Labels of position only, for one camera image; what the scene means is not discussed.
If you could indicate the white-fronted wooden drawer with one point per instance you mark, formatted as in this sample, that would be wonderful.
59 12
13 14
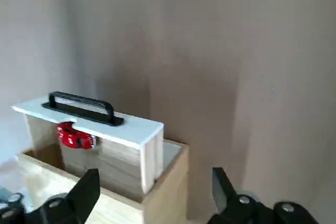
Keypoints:
118 161

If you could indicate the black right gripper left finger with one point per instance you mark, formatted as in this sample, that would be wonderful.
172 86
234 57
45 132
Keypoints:
68 208

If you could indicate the wooden cabinet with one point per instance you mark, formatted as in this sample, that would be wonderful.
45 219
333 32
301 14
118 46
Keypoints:
168 195

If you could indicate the red toy car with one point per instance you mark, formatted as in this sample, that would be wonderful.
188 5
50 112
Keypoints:
71 137

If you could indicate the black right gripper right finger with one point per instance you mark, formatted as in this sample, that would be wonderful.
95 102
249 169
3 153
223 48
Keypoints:
233 208

